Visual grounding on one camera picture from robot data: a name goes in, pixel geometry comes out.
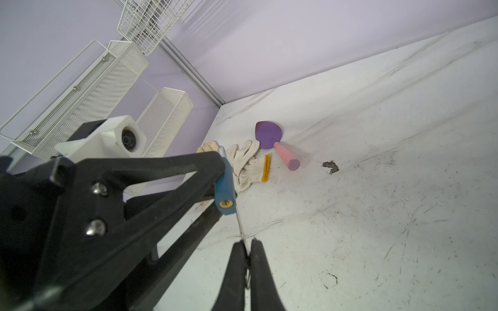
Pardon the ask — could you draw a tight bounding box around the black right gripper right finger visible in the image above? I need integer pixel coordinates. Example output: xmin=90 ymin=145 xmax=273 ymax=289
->
xmin=250 ymin=238 xmax=285 ymax=311

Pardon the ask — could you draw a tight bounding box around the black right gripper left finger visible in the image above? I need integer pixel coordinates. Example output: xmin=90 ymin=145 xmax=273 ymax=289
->
xmin=212 ymin=241 xmax=247 ymax=311

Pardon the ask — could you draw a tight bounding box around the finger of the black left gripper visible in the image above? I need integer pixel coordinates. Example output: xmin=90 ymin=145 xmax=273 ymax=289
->
xmin=36 ymin=152 xmax=225 ymax=310
xmin=97 ymin=203 xmax=221 ymax=310

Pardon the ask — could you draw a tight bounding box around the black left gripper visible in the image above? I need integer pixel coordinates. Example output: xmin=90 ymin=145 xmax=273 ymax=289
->
xmin=1 ymin=155 xmax=75 ymax=310

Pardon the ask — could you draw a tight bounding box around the blue padlock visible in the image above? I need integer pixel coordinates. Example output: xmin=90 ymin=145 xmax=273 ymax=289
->
xmin=215 ymin=146 xmax=236 ymax=215

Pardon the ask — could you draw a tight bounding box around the white mesh upper shelf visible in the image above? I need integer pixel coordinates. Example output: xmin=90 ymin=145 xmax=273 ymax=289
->
xmin=1 ymin=40 xmax=149 ymax=160

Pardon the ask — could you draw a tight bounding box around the white mesh shelf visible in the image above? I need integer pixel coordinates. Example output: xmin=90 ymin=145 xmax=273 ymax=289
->
xmin=1 ymin=40 xmax=149 ymax=160
xmin=136 ymin=88 xmax=193 ymax=158

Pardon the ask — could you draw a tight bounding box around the white mesh lower shelf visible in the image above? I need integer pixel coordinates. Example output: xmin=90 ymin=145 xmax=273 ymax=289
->
xmin=136 ymin=88 xmax=193 ymax=158

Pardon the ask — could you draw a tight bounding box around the beige leather glove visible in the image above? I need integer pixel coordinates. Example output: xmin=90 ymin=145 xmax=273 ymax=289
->
xmin=197 ymin=141 xmax=219 ymax=153

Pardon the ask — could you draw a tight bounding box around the purple pink toy shovel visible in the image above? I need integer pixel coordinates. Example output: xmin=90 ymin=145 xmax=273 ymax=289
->
xmin=255 ymin=121 xmax=300 ymax=171

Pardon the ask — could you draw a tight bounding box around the aluminium frame post left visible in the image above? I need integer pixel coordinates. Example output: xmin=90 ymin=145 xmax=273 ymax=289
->
xmin=159 ymin=38 xmax=225 ymax=108

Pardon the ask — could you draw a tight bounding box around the white wire basket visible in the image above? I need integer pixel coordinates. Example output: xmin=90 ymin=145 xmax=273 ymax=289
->
xmin=117 ymin=0 xmax=193 ymax=56

